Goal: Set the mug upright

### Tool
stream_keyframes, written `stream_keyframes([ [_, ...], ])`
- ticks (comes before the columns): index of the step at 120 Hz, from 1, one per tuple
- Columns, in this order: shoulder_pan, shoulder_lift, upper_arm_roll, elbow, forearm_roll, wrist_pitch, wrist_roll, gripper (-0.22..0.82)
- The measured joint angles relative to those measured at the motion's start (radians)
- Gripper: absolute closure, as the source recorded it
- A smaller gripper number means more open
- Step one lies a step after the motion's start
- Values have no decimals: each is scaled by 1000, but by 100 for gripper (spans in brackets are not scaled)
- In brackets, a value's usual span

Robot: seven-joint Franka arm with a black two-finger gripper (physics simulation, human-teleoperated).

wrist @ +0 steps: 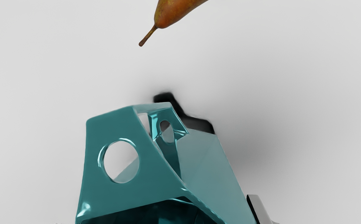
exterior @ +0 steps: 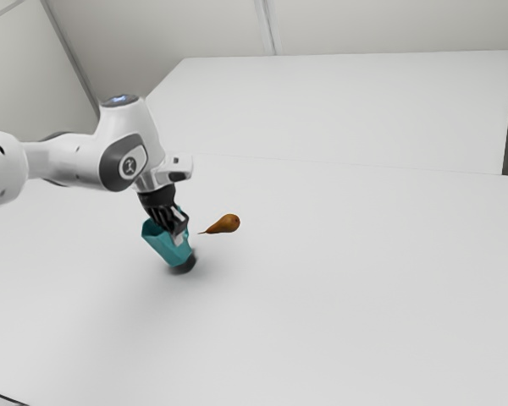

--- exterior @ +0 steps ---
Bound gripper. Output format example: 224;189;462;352
136;188;191;247

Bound teal faceted mug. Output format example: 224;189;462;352
141;218;196;275

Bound brown pear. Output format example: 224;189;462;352
197;213;241;236

